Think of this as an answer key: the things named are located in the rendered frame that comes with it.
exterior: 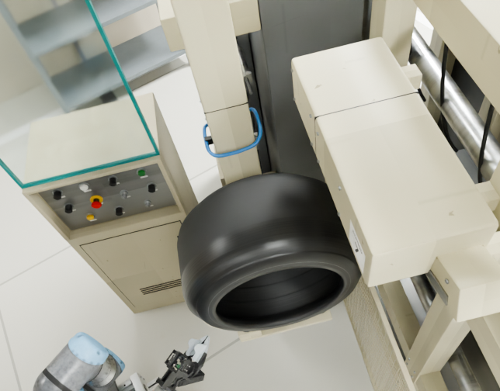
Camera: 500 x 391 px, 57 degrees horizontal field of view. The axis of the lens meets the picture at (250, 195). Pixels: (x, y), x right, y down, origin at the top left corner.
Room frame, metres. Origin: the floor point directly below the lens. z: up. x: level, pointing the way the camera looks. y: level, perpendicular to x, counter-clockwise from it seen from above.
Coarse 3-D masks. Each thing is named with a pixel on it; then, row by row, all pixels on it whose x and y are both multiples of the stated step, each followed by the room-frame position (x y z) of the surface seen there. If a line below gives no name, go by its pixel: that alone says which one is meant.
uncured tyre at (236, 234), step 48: (240, 192) 0.81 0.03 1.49; (288, 192) 0.78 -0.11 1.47; (192, 240) 0.74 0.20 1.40; (240, 240) 0.65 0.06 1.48; (288, 240) 0.62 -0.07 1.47; (336, 240) 0.62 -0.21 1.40; (192, 288) 0.62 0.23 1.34; (240, 288) 0.77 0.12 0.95; (288, 288) 0.74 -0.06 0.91; (336, 288) 0.61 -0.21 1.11
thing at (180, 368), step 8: (176, 352) 0.53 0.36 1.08; (168, 360) 0.52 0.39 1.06; (176, 360) 0.51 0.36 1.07; (184, 360) 0.50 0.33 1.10; (168, 368) 0.49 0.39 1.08; (176, 368) 0.49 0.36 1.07; (184, 368) 0.48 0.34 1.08; (192, 368) 0.48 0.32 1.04; (168, 376) 0.46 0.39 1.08; (176, 376) 0.47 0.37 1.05; (184, 376) 0.46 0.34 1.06; (192, 376) 0.46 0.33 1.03; (160, 384) 0.45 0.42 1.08; (168, 384) 0.45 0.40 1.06; (176, 384) 0.45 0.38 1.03
